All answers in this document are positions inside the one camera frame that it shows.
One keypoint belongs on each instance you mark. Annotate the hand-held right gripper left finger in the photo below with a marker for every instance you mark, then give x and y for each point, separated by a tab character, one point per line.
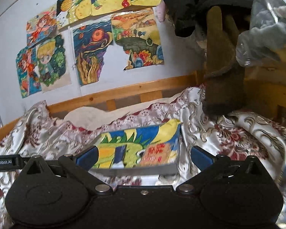
88	157

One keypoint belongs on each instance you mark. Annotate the brown suede garment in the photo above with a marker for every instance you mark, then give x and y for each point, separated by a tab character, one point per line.
219	52

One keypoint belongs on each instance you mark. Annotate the cream pillow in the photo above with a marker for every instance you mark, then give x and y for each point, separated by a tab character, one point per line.
85	116

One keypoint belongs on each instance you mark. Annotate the grey box with colourful lining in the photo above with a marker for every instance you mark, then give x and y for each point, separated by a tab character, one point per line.
133	148

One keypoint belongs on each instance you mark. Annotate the clear plastic bag of clothes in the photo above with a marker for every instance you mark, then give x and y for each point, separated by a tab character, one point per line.
264	16

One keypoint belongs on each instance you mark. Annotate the dark hanging jacket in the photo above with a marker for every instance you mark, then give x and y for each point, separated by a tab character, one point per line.
181	0

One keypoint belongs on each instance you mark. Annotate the wooden bed headboard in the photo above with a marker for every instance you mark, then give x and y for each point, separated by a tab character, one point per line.
124	93

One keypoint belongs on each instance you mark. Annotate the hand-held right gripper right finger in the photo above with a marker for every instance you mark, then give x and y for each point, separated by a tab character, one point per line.
200	157

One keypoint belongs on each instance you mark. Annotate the group of colourful wall drawings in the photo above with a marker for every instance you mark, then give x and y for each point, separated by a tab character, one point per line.
93	50

